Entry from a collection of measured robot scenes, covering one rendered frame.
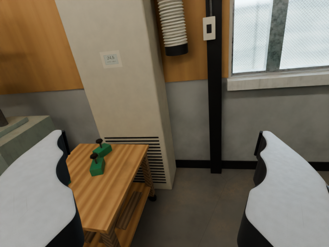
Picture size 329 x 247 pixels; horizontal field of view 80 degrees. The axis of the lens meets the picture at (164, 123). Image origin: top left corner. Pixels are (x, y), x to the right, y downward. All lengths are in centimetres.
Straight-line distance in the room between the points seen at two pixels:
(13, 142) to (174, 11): 138
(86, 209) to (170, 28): 110
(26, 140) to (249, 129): 173
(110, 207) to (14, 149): 92
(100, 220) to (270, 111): 137
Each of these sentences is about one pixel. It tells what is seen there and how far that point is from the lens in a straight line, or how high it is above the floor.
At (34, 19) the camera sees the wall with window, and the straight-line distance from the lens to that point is 195.
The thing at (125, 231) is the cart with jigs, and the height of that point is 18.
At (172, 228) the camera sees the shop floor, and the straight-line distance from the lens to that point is 157.
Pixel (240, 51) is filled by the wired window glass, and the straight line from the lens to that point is 160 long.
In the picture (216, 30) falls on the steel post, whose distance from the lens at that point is 141.
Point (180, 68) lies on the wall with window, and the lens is 153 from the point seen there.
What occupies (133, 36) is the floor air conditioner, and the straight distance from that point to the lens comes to 126.
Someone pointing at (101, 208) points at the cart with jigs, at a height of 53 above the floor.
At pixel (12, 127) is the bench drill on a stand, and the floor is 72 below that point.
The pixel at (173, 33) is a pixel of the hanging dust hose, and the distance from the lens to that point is 131.
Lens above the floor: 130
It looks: 28 degrees down
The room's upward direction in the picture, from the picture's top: 9 degrees counter-clockwise
